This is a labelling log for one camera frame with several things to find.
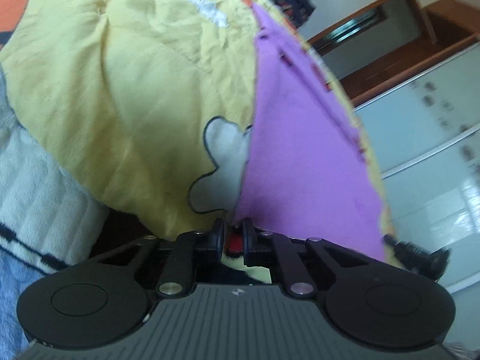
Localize purple sweater red collar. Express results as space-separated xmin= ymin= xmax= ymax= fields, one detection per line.
xmin=234 ymin=4 xmax=385 ymax=260

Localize blue quilted blanket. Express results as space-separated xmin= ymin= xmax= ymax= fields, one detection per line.
xmin=0 ymin=250 xmax=44 ymax=359

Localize white fluffy striped blanket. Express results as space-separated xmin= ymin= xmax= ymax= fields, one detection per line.
xmin=1 ymin=84 xmax=109 ymax=274

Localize white wardrobe flower decals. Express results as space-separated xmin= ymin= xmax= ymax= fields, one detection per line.
xmin=354 ymin=42 xmax=480 ymax=353

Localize yellow carrot print quilt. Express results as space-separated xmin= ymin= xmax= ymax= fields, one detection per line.
xmin=1 ymin=0 xmax=393 ymax=240

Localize brown wooden door frame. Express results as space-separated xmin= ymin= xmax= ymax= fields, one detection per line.
xmin=309 ymin=0 xmax=479 ymax=107

